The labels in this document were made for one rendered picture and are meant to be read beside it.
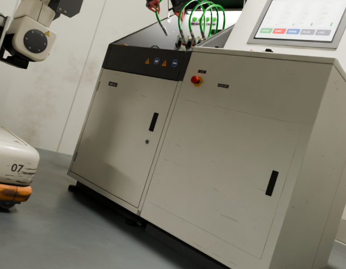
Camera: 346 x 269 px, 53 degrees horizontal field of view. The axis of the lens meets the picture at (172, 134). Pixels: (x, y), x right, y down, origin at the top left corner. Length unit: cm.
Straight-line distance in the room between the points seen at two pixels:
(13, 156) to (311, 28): 147
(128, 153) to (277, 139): 84
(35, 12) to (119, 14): 226
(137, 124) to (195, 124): 39
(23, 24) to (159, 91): 72
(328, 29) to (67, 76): 255
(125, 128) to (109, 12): 210
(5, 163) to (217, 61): 103
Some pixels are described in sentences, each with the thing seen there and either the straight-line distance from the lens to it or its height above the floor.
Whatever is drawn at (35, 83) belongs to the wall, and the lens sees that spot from 355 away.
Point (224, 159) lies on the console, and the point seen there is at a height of 48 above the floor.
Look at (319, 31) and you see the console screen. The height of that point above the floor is 119.
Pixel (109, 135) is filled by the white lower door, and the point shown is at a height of 40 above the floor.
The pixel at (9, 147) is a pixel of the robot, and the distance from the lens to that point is 152.
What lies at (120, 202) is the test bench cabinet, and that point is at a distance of 190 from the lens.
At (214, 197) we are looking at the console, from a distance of 153.
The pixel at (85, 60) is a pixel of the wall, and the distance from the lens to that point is 371.
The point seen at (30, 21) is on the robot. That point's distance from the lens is 170.
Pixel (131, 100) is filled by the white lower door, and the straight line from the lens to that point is 198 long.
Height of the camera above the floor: 50
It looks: level
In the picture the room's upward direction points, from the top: 18 degrees clockwise
